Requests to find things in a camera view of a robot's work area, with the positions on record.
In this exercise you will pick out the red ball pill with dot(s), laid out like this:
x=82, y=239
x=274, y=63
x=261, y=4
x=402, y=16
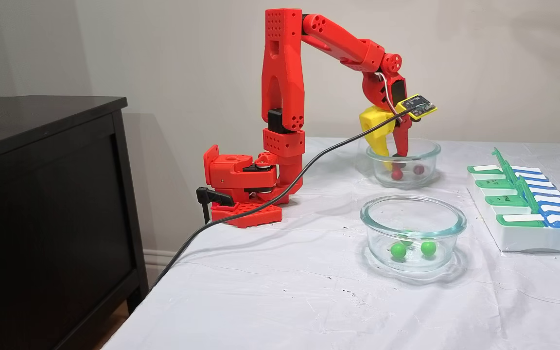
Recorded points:
x=396, y=174
x=418, y=169

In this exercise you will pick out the weekly pill organizer box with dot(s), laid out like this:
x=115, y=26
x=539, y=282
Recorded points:
x=528, y=238

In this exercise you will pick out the glass bowl with red balls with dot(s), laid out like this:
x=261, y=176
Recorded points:
x=428, y=155

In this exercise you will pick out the glass bowl with green balls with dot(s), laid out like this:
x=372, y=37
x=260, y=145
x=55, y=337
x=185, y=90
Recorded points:
x=450, y=228

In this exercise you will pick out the black table clamp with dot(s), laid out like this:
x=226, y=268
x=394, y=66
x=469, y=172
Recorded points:
x=214, y=197

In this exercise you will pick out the white table cover sheet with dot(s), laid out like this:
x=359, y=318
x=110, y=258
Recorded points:
x=285, y=301

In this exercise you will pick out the black wooden cabinet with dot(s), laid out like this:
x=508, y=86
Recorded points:
x=42, y=218

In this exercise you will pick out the yellow camera board mount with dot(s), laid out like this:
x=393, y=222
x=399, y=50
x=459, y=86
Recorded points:
x=418, y=107

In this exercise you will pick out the white wall baseboard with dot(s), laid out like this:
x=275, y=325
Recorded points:
x=156, y=260

